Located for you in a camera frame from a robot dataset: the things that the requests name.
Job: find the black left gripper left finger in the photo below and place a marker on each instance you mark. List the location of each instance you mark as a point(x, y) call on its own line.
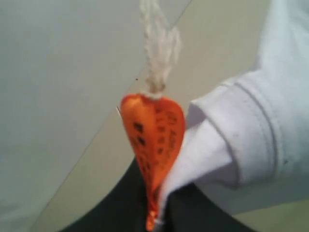
point(122, 210)

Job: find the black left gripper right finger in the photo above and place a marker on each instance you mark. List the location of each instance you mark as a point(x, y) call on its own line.
point(189, 210)

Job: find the white t-shirt red Chinese lettering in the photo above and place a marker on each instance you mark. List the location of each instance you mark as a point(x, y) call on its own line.
point(247, 141)

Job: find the orange neck label tag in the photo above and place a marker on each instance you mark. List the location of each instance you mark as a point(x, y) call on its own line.
point(155, 129)

